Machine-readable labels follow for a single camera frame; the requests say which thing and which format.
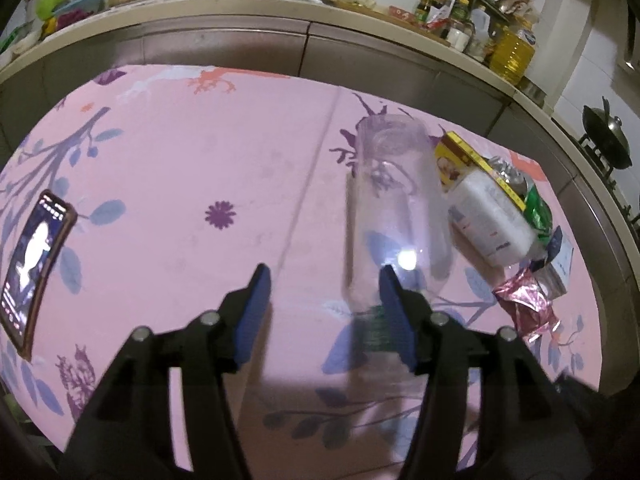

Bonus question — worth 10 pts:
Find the pink printed mat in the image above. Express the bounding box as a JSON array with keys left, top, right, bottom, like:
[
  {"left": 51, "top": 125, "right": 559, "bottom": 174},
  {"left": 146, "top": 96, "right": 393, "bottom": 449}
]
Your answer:
[{"left": 0, "top": 64, "right": 601, "bottom": 471}]

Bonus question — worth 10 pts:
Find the blue and white small packet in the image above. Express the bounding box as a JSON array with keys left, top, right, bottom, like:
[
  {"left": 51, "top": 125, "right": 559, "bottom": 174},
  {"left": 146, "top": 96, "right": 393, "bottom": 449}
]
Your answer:
[{"left": 530, "top": 225, "right": 576, "bottom": 296}]

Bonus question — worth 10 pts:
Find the yellow cooking oil bottle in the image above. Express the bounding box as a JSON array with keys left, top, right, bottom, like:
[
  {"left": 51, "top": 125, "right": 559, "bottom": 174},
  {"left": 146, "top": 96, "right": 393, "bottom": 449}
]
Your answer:
[{"left": 489, "top": 27, "right": 536, "bottom": 86}]

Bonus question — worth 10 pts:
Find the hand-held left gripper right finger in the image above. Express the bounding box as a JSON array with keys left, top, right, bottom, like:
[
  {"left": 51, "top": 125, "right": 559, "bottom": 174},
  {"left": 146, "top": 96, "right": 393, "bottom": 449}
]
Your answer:
[{"left": 378, "top": 266, "right": 601, "bottom": 480}]

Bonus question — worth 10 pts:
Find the gas stove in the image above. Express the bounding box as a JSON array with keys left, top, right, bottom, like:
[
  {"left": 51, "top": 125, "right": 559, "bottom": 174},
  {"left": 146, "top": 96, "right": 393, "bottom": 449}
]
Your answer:
[{"left": 575, "top": 130, "right": 640, "bottom": 233}]

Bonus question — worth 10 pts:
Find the green plastic scoop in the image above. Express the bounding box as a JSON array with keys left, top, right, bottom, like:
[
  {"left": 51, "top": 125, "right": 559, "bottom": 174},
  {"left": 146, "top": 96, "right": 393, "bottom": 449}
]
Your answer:
[{"left": 35, "top": 0, "right": 81, "bottom": 18}]

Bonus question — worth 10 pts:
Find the pink foil wrapper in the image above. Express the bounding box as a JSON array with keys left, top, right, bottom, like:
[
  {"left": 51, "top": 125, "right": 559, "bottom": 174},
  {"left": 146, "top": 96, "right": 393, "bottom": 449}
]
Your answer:
[{"left": 492, "top": 267, "right": 561, "bottom": 343}]

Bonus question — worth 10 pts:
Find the black smartphone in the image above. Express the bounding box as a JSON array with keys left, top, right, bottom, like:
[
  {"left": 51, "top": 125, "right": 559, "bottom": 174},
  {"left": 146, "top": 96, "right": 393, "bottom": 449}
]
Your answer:
[{"left": 0, "top": 190, "right": 78, "bottom": 361}]

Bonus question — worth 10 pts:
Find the crushed green drink carton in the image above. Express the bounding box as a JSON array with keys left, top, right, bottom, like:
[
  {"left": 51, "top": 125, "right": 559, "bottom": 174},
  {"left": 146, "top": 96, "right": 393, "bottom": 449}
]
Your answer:
[{"left": 487, "top": 156, "right": 553, "bottom": 246}]

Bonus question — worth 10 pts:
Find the white plastic jug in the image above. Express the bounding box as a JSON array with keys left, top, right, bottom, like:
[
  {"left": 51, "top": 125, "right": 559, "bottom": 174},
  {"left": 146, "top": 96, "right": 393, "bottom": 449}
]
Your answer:
[{"left": 467, "top": 7, "right": 493, "bottom": 60}]

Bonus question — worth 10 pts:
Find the black wok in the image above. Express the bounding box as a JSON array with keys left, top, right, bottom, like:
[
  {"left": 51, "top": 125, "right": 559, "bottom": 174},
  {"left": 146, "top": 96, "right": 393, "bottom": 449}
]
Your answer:
[{"left": 581, "top": 96, "right": 633, "bottom": 171}]

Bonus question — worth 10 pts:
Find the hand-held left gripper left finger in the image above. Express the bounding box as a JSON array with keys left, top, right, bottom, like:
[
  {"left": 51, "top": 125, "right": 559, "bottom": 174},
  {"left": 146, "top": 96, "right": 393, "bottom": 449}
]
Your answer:
[{"left": 60, "top": 263, "right": 272, "bottom": 480}]

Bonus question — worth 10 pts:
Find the small steel pot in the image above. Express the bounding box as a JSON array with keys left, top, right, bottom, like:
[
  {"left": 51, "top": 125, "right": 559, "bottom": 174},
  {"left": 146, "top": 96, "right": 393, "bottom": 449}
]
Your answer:
[{"left": 520, "top": 77, "right": 548, "bottom": 106}]

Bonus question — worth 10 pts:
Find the clear plastic bottle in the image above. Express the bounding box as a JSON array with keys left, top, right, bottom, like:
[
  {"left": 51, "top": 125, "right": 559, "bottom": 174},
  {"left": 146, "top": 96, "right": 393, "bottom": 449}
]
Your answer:
[{"left": 342, "top": 114, "right": 453, "bottom": 353}]

